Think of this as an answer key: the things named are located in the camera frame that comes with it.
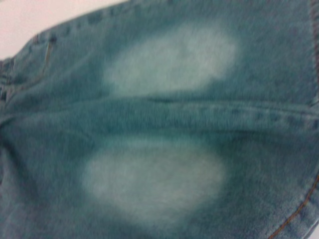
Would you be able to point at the blue denim shorts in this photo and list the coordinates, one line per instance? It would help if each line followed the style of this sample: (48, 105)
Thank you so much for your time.
(159, 124)

